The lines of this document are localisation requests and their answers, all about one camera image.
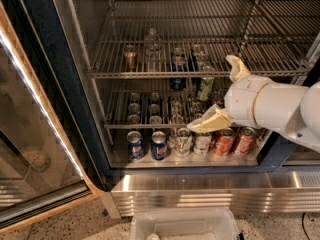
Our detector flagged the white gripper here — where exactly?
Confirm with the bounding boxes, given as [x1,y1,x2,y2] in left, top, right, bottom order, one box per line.
[186,54,275,134]

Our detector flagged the orange can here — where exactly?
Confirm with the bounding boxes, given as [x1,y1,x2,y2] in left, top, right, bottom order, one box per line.
[124,45,137,71]

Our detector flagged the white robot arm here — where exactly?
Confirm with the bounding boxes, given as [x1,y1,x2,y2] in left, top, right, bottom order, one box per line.
[187,55,320,152]

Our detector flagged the green can middle shelf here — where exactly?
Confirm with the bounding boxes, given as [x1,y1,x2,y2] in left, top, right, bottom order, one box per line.
[189,44,214,101]

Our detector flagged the red soda can left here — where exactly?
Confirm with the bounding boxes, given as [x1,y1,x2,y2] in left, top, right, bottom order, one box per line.
[214,128,235,156]

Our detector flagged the red soda can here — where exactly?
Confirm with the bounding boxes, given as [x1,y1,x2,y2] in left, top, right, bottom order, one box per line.
[214,128,235,156]
[233,127,256,156]

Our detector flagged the red soda can right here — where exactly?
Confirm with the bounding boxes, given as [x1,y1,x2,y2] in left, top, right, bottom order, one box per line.
[233,127,256,156]

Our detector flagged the blue can middle shelf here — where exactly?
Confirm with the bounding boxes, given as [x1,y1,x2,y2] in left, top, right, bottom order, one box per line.
[170,47,186,91]

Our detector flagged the white green can left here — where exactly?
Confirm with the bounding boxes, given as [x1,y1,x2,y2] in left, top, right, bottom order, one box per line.
[175,128,192,158]

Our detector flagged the blue pepsi can right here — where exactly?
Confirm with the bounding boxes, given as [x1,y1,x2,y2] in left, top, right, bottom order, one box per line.
[151,131,167,161]

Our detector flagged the blue pepsi can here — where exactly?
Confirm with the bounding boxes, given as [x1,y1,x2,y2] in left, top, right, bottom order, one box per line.
[127,131,144,160]
[151,131,167,161]

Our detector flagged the stainless steel fridge base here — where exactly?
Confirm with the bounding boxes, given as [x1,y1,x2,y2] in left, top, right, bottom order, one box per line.
[112,171,320,216]

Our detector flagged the blue pepsi can left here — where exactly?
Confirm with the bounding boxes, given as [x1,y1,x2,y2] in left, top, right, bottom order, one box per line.
[127,131,144,160]

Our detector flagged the open glass fridge door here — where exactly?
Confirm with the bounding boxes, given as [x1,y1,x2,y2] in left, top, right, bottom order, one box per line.
[0,2,102,234]

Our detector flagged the clear plastic water bottle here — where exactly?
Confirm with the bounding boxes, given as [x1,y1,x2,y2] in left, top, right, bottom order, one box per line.
[144,28,161,72]

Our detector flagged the clear plastic bin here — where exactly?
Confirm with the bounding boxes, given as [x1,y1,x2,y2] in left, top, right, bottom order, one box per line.
[131,208,240,240]

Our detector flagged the middle wire shelf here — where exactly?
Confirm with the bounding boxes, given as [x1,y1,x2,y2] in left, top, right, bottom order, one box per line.
[105,78,231,129]

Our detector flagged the wire shelf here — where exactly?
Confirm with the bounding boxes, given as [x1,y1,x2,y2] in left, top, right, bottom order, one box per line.
[105,78,231,129]
[89,0,320,79]

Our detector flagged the top wire shelf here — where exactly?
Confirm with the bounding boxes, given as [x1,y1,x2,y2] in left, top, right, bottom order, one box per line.
[89,0,320,79]

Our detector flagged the black cable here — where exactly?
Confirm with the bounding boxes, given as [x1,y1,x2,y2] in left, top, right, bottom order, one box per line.
[301,212,313,240]

